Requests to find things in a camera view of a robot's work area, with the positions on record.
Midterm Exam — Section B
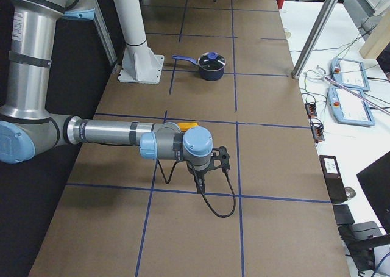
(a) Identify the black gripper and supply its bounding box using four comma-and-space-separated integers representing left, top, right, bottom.
187, 164, 205, 194

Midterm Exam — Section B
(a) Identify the glass pot lid blue knob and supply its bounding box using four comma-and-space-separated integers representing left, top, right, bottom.
198, 52, 226, 71

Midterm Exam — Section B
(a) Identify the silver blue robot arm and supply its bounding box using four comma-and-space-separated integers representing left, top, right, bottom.
1, 0, 213, 194

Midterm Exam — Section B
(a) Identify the yellow corn cob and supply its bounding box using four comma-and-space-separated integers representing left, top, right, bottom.
177, 122, 199, 132

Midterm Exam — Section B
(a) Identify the dark blue saucepan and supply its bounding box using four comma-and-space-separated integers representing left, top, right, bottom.
172, 52, 226, 81

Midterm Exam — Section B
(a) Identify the black box with label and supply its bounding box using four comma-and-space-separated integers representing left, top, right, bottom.
319, 155, 347, 204

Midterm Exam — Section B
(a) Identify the near teach pendant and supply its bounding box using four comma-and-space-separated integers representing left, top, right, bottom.
327, 85, 375, 127

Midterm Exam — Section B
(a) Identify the teach pendant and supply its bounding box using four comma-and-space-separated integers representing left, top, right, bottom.
330, 57, 371, 92
327, 85, 375, 127

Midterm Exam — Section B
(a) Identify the black monitor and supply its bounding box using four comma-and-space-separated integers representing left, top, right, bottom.
357, 155, 389, 232

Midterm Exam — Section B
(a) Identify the far teach pendant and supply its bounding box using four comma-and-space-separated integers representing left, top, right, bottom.
330, 57, 371, 92

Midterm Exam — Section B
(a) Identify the long metal rod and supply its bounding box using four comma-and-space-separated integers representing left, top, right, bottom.
317, 73, 390, 115

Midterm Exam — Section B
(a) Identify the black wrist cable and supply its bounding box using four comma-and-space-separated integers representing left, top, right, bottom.
157, 159, 236, 218

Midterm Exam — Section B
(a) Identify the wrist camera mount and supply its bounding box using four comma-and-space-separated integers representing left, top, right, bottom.
209, 146, 230, 174

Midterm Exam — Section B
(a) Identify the white camera mast base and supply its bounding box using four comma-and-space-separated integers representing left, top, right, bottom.
114, 0, 165, 84

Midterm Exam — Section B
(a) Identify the aluminium frame post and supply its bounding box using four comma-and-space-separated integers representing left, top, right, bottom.
291, 0, 338, 79

